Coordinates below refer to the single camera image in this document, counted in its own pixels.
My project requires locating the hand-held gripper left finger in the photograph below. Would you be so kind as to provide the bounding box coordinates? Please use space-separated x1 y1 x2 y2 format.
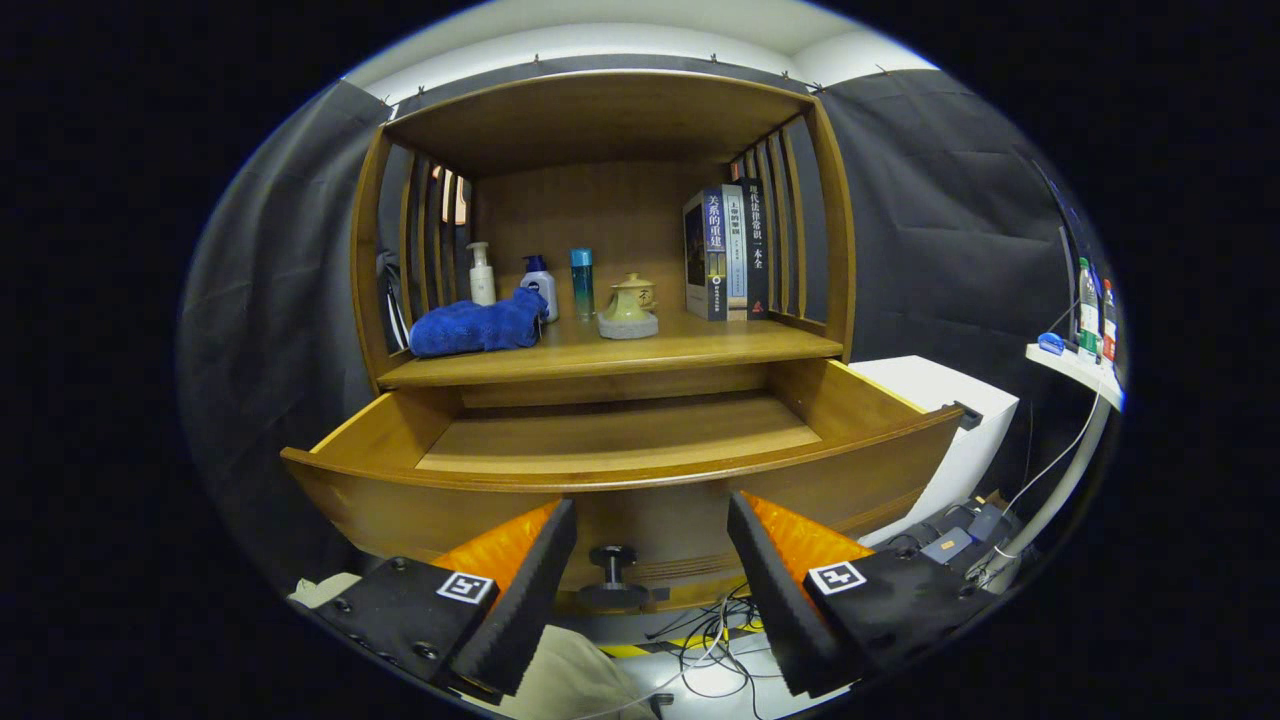
312 499 580 699

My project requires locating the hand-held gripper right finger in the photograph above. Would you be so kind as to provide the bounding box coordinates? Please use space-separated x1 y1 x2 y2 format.
725 489 1003 699

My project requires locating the black drawer knob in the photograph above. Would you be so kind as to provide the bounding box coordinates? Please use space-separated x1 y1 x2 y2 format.
577 544 650 612

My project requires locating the wooden drawer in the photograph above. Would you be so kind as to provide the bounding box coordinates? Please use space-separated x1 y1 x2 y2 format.
280 358 966 614

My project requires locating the wooden cabinet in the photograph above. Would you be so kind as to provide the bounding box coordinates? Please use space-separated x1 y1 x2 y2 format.
280 68 966 616

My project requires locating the person's beige trouser leg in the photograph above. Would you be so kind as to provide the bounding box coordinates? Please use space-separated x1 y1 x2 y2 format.
495 624 663 720

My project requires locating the black power adapter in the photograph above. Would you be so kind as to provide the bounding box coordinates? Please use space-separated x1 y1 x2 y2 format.
920 527 977 567

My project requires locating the blue towel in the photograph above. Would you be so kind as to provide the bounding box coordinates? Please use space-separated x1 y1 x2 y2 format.
409 287 550 359

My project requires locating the white lotion bottle blue cap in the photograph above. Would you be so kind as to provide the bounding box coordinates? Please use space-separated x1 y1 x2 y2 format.
520 255 561 323

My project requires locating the teal bottle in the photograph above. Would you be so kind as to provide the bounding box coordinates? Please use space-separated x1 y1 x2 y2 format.
570 248 597 321

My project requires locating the white pump bottle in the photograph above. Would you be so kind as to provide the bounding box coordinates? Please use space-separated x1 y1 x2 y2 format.
467 241 498 307

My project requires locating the lidded tea bowl with saucer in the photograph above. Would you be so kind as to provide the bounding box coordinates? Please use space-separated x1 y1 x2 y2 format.
612 271 659 313

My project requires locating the white book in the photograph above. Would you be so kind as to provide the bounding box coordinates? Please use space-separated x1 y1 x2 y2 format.
720 183 752 313

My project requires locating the black backdrop cloth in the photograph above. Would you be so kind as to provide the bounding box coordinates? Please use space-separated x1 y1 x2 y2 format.
180 52 1111 601

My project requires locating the green label bottle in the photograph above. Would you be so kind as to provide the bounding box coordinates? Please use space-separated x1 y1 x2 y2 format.
1076 257 1102 357

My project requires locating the tangle of black cables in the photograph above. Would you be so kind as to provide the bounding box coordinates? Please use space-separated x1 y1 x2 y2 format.
645 588 803 717

